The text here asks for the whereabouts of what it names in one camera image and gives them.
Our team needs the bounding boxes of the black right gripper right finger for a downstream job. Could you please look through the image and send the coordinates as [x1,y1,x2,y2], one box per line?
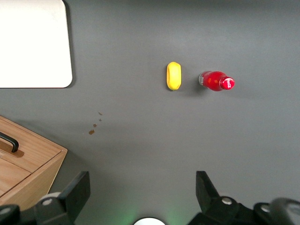
[188,171,257,225]

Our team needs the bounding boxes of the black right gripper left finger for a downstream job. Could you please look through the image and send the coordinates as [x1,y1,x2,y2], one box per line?
[34,171,91,225]

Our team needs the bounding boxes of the red coke bottle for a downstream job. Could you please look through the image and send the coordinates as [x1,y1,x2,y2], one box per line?
[198,70,236,91]

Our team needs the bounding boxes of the beige plastic tray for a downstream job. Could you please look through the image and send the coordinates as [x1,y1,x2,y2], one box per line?
[0,0,73,89]

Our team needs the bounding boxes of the wooden drawer cabinet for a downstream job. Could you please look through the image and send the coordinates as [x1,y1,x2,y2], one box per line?
[0,115,68,211]

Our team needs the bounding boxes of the yellow lemon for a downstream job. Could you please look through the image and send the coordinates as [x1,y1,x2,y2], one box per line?
[165,61,183,91]

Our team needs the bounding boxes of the black metal drawer handle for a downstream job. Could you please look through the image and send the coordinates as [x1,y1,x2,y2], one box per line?
[0,131,19,153]

